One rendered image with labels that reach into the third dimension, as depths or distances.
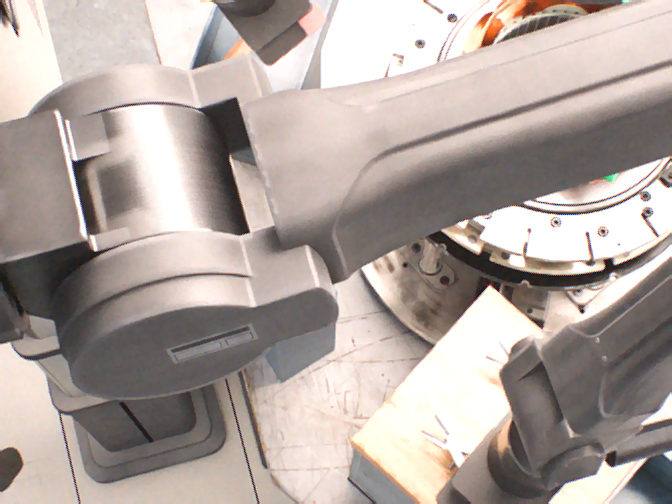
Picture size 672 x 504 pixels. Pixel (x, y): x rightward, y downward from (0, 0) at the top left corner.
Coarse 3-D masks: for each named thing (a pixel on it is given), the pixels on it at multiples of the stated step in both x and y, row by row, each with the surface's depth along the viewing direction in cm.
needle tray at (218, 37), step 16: (320, 0) 134; (336, 0) 132; (208, 16) 129; (224, 16) 133; (208, 32) 129; (224, 32) 133; (320, 32) 129; (208, 48) 131; (224, 48) 132; (304, 48) 132; (320, 48) 132; (192, 64) 127; (288, 64) 132; (304, 64) 132; (320, 64) 146; (272, 80) 131; (288, 80) 131; (304, 80) 128; (320, 80) 150; (240, 160) 155
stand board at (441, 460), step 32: (480, 320) 121; (512, 320) 121; (448, 352) 120; (480, 352) 120; (416, 384) 119; (448, 384) 119; (480, 384) 119; (384, 416) 118; (416, 416) 118; (448, 416) 118; (480, 416) 118; (384, 448) 117; (416, 448) 117; (416, 480) 117; (608, 480) 117
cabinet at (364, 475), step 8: (360, 456) 124; (352, 464) 133; (360, 464) 129; (368, 464) 125; (352, 472) 138; (360, 472) 134; (368, 472) 129; (376, 472) 125; (352, 480) 143; (360, 480) 139; (368, 480) 134; (376, 480) 129; (384, 480) 125; (360, 488) 143; (368, 488) 139; (376, 488) 134; (384, 488) 130; (392, 488) 126; (368, 496) 143; (376, 496) 139; (384, 496) 134; (392, 496) 130; (400, 496) 126
